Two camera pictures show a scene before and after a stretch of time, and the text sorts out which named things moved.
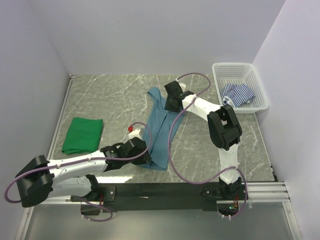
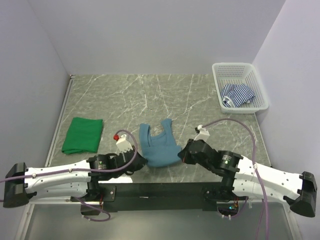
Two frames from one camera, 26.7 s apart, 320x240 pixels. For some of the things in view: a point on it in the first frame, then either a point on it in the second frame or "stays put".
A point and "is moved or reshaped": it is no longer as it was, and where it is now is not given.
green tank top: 83,135 stays put
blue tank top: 161,125 is moved or reshaped
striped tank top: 239,94 stays put
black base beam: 161,197 stays put
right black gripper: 168,107 → 184,154
